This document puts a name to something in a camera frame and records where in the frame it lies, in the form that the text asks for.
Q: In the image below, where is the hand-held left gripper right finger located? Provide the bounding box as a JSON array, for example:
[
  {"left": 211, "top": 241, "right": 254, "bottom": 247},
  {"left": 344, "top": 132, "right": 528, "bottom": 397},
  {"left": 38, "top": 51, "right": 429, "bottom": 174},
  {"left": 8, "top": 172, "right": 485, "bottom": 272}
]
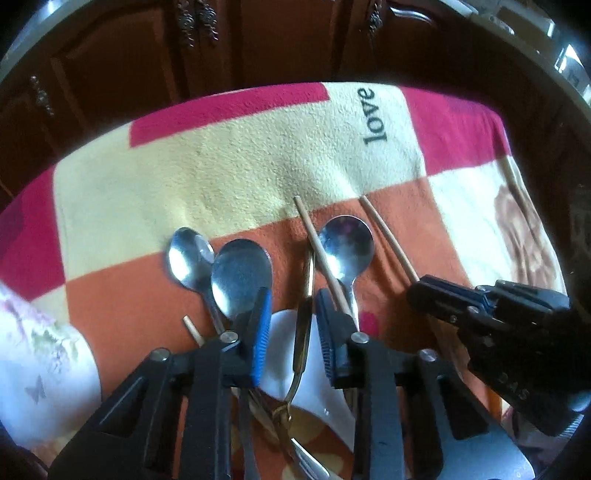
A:
[{"left": 314, "top": 288, "right": 509, "bottom": 480}]

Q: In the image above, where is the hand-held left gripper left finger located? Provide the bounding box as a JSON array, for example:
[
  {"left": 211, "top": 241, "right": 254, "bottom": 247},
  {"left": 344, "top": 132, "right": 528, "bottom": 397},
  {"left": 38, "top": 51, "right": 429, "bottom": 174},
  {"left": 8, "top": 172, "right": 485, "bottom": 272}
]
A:
[{"left": 48, "top": 286, "right": 273, "bottom": 480}]

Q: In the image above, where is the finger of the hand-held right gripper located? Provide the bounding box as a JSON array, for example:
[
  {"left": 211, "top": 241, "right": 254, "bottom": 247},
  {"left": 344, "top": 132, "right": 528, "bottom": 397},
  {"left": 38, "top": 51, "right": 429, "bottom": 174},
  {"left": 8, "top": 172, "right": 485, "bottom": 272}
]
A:
[
  {"left": 407, "top": 286, "right": 469, "bottom": 326},
  {"left": 416, "top": 274, "right": 485, "bottom": 305}
]

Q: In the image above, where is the gold-handled utensil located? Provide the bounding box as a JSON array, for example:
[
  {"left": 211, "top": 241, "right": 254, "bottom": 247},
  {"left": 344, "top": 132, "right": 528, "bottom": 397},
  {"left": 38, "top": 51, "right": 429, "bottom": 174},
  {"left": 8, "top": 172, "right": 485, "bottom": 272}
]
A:
[{"left": 272, "top": 251, "right": 317, "bottom": 435}]

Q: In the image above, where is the white ceramic spoon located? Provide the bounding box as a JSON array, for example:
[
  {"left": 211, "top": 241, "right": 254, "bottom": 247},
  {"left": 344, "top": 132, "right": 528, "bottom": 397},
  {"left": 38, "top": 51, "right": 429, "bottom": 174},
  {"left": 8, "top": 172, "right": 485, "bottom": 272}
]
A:
[{"left": 259, "top": 308, "right": 358, "bottom": 455}]

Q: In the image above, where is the large steel spoon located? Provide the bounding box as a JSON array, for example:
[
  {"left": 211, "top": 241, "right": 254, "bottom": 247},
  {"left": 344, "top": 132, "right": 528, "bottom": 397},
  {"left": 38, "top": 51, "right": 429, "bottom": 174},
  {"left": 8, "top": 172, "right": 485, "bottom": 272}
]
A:
[{"left": 210, "top": 238, "right": 274, "bottom": 324}]

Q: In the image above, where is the round steel spoon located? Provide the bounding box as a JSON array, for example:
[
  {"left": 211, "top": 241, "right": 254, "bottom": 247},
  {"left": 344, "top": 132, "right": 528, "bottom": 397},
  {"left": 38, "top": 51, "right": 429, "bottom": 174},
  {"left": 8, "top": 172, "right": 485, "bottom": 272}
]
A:
[{"left": 318, "top": 215, "right": 376, "bottom": 333}]

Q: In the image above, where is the small steel spoon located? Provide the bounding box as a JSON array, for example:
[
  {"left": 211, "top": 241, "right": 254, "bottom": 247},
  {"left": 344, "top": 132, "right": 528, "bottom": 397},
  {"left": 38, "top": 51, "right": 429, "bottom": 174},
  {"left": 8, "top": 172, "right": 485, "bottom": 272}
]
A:
[{"left": 167, "top": 226, "right": 227, "bottom": 335}]

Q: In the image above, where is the steel fork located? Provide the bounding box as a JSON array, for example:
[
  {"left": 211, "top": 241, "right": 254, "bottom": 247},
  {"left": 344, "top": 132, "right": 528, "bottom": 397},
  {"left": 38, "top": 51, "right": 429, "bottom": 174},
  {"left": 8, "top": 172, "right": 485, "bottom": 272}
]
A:
[{"left": 277, "top": 429, "right": 331, "bottom": 480}]

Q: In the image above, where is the printed patchwork blanket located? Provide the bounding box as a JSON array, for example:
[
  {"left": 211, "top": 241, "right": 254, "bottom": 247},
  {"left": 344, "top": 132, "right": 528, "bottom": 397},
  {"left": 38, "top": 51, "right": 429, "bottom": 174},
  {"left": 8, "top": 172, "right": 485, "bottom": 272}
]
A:
[{"left": 0, "top": 82, "right": 568, "bottom": 480}]

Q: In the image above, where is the white countertop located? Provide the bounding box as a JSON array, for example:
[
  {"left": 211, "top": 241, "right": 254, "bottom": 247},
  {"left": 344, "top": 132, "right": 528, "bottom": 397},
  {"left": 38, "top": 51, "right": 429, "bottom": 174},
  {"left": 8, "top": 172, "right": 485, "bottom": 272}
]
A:
[{"left": 443, "top": 0, "right": 591, "bottom": 107}]

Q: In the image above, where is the dark wooden cabinet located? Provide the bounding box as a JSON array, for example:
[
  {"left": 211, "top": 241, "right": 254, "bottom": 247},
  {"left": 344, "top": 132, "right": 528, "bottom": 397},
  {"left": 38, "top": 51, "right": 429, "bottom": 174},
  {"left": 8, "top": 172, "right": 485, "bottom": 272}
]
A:
[{"left": 0, "top": 0, "right": 578, "bottom": 204}]

